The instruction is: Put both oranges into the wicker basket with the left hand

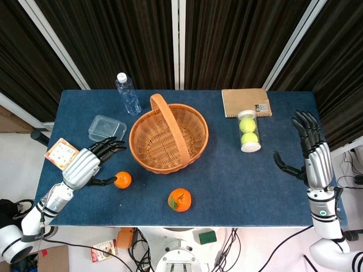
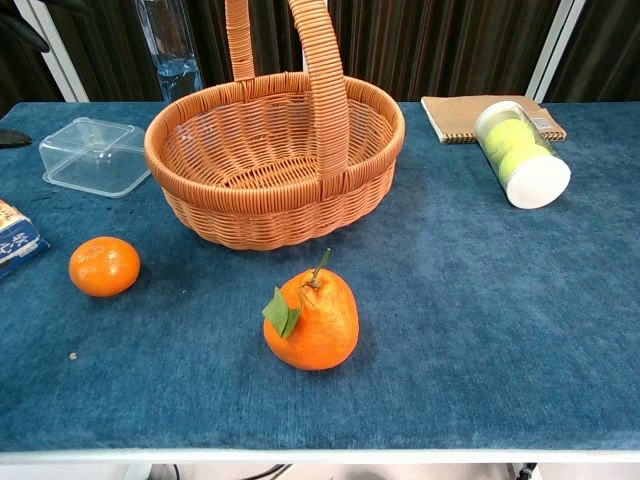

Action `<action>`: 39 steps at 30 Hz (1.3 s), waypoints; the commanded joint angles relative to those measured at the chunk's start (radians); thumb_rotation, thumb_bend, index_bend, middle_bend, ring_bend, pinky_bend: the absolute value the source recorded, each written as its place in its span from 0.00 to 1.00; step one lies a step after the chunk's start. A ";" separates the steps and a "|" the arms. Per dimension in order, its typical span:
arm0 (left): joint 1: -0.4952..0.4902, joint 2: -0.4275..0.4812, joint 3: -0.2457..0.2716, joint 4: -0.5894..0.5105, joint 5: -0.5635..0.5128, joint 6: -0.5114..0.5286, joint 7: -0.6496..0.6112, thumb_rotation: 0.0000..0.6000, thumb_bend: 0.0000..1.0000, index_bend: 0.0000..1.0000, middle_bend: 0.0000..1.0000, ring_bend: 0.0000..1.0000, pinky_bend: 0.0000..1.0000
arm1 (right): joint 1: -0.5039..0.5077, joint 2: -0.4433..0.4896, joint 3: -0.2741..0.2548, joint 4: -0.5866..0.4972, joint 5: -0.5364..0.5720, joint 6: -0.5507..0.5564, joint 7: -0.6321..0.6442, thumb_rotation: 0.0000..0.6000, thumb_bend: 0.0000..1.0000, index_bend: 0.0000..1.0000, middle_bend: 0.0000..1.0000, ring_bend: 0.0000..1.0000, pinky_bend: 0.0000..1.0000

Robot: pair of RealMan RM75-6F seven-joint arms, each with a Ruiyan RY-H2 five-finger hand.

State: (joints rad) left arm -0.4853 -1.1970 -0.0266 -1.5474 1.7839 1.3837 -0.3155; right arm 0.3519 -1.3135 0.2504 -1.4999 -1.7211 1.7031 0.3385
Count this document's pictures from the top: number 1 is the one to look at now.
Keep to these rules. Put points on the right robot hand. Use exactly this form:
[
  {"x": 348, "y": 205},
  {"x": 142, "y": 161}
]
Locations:
[{"x": 319, "y": 164}]

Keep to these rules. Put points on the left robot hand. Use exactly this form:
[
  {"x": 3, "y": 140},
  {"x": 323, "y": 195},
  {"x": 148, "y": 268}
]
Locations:
[{"x": 82, "y": 167}]

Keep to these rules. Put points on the small plain orange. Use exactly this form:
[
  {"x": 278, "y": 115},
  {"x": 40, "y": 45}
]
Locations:
[{"x": 123, "y": 180}]

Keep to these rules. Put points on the orange with green stem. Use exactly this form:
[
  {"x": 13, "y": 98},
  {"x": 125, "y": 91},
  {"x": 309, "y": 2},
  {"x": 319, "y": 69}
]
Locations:
[{"x": 183, "y": 201}]

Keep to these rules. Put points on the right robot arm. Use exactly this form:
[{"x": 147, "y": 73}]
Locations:
[{"x": 326, "y": 224}]

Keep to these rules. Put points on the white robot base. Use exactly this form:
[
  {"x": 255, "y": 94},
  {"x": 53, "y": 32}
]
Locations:
[{"x": 177, "y": 249}]

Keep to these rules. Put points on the white red-bordered snack box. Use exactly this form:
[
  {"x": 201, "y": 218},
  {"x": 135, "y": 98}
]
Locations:
[{"x": 61, "y": 153}]

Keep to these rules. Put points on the clear plastic food container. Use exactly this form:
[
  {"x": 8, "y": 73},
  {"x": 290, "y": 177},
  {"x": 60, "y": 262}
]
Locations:
[{"x": 105, "y": 126}]

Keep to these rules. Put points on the clear tennis ball tube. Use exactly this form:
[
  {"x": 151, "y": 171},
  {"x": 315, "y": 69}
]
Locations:
[{"x": 250, "y": 148}]

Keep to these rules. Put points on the yellow tennis ball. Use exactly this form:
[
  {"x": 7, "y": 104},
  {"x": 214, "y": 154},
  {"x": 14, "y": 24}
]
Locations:
[
  {"x": 247, "y": 125},
  {"x": 250, "y": 138}
]

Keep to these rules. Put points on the plain brown cardboard box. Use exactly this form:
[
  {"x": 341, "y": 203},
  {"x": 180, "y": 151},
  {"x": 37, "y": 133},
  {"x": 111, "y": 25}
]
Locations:
[{"x": 14, "y": 122}]

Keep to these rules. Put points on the clear plastic water bottle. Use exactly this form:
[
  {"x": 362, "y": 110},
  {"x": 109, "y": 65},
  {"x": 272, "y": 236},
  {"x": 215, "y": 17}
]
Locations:
[{"x": 129, "y": 97}]

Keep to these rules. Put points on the orange device under table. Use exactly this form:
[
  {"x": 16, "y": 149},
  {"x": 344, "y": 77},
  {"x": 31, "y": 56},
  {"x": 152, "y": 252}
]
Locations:
[{"x": 124, "y": 239}]

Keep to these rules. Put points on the red white packet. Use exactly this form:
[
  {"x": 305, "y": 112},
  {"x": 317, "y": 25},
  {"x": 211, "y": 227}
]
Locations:
[{"x": 103, "y": 250}]

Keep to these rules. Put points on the blue tablecloth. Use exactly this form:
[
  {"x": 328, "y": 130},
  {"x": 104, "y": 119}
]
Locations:
[{"x": 227, "y": 184}]

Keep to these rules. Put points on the dark pleated curtain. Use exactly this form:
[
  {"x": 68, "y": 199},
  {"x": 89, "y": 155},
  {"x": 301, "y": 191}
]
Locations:
[
  {"x": 113, "y": 42},
  {"x": 22, "y": 56},
  {"x": 340, "y": 71},
  {"x": 232, "y": 42}
]

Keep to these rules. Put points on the cardboard box with red tape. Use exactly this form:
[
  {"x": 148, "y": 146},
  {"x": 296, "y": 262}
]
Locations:
[{"x": 54, "y": 260}]

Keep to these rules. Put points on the brown spiral notebook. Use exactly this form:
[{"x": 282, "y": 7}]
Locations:
[{"x": 244, "y": 100}]

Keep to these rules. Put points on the green block in white holder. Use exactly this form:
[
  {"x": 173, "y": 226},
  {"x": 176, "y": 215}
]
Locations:
[{"x": 207, "y": 237}]

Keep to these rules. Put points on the white partition frame post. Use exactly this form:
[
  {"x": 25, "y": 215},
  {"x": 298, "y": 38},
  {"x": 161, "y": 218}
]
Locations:
[
  {"x": 25, "y": 113},
  {"x": 178, "y": 42},
  {"x": 56, "y": 45},
  {"x": 295, "y": 45}
]

